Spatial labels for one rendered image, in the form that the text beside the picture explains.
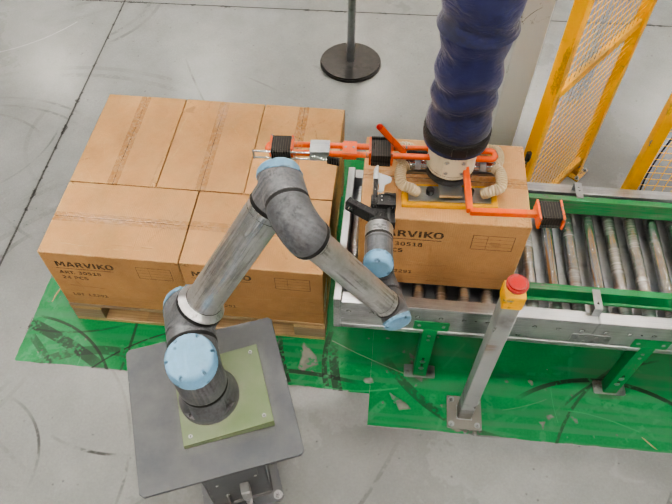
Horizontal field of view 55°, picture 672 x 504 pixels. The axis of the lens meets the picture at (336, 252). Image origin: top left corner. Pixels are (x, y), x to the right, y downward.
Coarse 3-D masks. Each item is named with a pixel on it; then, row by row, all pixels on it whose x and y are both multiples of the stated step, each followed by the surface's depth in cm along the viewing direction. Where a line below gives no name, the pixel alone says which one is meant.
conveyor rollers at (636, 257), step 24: (360, 192) 284; (600, 216) 280; (528, 240) 268; (552, 240) 269; (648, 240) 271; (528, 264) 261; (552, 264) 261; (576, 264) 261; (600, 264) 262; (480, 288) 256; (624, 288) 254; (648, 288) 254; (624, 312) 248; (648, 312) 248
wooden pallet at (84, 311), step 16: (80, 304) 298; (96, 304) 297; (112, 320) 307; (128, 320) 306; (144, 320) 306; (160, 320) 306; (224, 320) 306; (240, 320) 306; (272, 320) 292; (288, 336) 303; (304, 336) 302; (320, 336) 300
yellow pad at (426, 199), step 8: (416, 184) 230; (424, 184) 231; (424, 192) 228; (432, 192) 225; (472, 192) 224; (408, 200) 226; (416, 200) 225; (424, 200) 225; (432, 200) 225; (440, 200) 225; (448, 200) 225; (456, 200) 225; (464, 200) 225; (472, 200) 225; (480, 200) 225; (488, 200) 225; (496, 200) 226; (440, 208) 226; (448, 208) 226; (456, 208) 225; (464, 208) 225
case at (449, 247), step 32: (512, 160) 240; (512, 192) 230; (416, 224) 225; (448, 224) 223; (480, 224) 222; (512, 224) 222; (416, 256) 240; (448, 256) 239; (480, 256) 237; (512, 256) 235
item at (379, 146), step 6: (372, 138) 226; (378, 138) 226; (384, 138) 225; (372, 144) 224; (378, 144) 224; (384, 144) 224; (390, 144) 224; (372, 150) 223; (378, 150) 223; (384, 150) 223; (390, 150) 223; (372, 156) 220; (378, 156) 220; (384, 156) 220; (390, 156) 220; (372, 162) 223; (378, 162) 223; (384, 162) 223; (390, 162) 223
